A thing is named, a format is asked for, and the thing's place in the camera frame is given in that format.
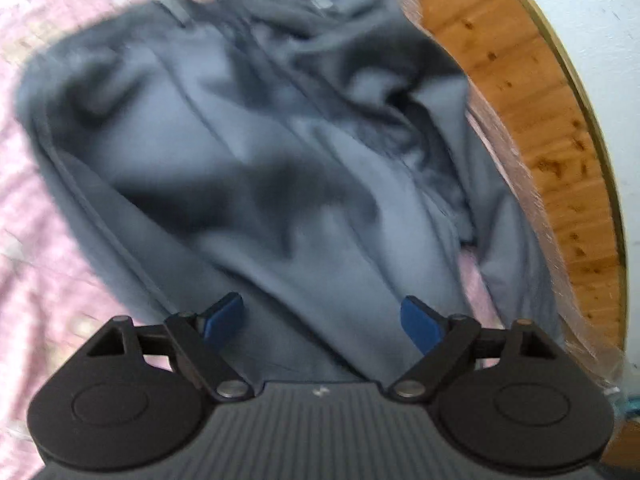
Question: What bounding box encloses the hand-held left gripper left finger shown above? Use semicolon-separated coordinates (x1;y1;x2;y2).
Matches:
87;292;248;403

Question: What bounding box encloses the grey garment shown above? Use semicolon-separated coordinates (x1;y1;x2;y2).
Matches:
12;0;563;386

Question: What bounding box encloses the brass floor trim strip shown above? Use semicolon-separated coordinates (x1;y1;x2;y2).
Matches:
487;0;630;356

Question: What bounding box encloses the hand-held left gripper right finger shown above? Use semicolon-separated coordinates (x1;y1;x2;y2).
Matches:
387;295;556;403

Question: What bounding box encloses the pink printed bed sheet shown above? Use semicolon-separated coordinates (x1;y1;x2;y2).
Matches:
0;0;623;461

